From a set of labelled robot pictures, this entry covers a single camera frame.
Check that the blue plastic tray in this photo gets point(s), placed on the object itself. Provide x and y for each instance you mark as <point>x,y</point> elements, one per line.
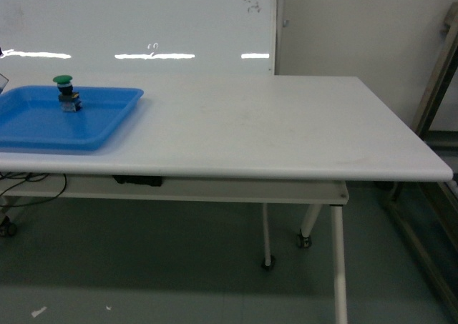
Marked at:
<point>31,117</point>

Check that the red mushroom push button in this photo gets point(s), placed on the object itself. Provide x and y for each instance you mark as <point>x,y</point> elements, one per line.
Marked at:
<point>3,82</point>

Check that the white table frame with legs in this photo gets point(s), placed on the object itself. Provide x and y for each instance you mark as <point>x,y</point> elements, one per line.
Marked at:
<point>313,193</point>

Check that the white glossy whiteboard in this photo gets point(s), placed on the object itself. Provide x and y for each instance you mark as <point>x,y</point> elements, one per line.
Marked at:
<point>139,36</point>

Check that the green mushroom push button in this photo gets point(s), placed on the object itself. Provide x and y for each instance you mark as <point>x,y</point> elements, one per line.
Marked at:
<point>69,99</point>

